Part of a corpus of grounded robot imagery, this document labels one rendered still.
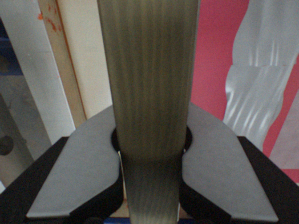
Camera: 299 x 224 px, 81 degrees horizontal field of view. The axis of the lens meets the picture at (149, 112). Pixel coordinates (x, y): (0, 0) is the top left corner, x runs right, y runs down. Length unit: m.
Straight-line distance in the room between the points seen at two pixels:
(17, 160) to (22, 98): 1.38
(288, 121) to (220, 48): 0.14
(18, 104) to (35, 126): 0.21
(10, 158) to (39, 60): 0.12
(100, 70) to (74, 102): 0.05
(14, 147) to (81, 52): 0.14
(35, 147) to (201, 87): 1.76
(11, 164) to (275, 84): 0.32
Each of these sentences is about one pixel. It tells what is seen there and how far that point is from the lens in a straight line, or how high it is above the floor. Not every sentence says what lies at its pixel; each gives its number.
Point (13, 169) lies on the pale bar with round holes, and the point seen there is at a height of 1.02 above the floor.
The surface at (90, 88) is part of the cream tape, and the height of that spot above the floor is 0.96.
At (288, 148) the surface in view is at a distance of 0.34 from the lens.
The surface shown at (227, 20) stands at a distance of 0.22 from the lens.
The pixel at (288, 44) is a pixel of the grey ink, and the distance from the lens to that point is 0.25.
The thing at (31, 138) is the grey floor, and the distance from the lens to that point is 1.85.
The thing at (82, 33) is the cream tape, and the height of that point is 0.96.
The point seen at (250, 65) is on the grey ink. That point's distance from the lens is 0.23.
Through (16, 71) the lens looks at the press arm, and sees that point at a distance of 0.33.
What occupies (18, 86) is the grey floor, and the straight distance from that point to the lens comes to 1.60.
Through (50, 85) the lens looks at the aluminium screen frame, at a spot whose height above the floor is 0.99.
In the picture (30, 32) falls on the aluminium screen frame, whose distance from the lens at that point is 0.21.
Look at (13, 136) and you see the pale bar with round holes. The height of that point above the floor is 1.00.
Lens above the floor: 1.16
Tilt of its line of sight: 60 degrees down
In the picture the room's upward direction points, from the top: 176 degrees counter-clockwise
